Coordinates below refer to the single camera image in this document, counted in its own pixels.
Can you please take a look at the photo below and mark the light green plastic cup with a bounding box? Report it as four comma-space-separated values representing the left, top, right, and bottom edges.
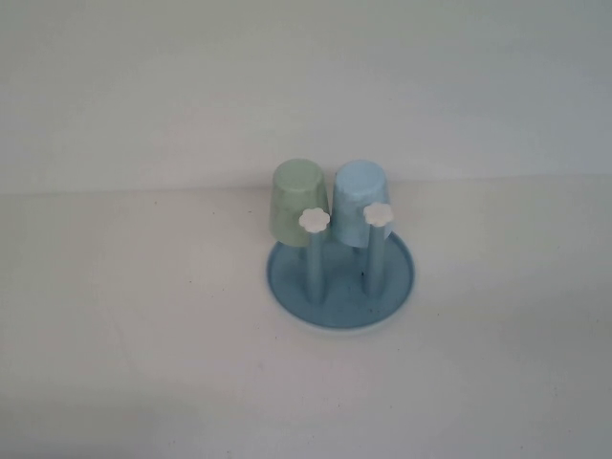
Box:
271, 160, 331, 249

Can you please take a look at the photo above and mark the blue cup drying rack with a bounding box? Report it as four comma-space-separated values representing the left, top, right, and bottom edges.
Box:
265, 203, 415, 339

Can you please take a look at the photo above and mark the light blue plastic cup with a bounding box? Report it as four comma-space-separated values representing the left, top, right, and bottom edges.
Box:
333, 160, 393, 250

